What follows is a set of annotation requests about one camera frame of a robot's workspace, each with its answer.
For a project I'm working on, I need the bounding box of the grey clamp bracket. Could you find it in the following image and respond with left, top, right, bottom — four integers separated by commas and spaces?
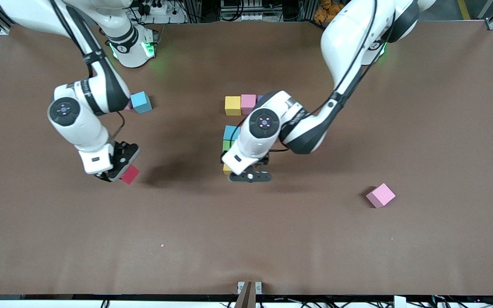
235, 281, 262, 308

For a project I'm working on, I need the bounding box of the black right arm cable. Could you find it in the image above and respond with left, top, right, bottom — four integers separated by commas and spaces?
50, 0, 126, 139

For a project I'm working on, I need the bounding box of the brown table cover mat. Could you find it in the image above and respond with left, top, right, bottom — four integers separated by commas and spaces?
0, 21, 493, 296

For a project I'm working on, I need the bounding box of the white power strip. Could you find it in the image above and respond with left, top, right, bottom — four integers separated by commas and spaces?
137, 1, 169, 16

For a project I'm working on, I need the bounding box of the red foam cube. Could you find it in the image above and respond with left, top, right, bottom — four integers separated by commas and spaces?
121, 165, 140, 185

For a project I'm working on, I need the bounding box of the grey equipment rack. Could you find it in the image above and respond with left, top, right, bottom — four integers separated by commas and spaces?
219, 0, 268, 22

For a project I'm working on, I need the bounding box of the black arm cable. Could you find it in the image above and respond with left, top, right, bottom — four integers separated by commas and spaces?
270, 0, 397, 152
50, 0, 126, 139

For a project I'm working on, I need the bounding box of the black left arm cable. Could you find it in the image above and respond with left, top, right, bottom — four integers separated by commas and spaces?
270, 0, 397, 152

